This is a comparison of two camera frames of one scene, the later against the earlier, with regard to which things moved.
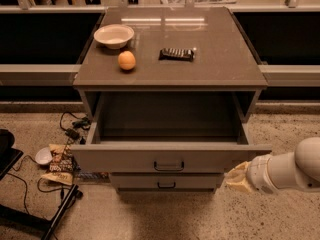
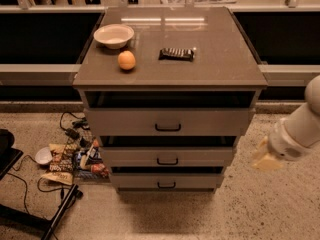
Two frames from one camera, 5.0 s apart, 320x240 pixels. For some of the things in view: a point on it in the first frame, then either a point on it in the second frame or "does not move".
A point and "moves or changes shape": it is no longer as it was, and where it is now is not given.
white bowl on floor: x=44 y=156 does not move
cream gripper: x=258 y=174 to x=282 y=148
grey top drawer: x=166 y=133 moves or changes shape
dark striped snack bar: x=176 y=54 does not move
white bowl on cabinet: x=114 y=36 does not move
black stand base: x=17 y=218 does not move
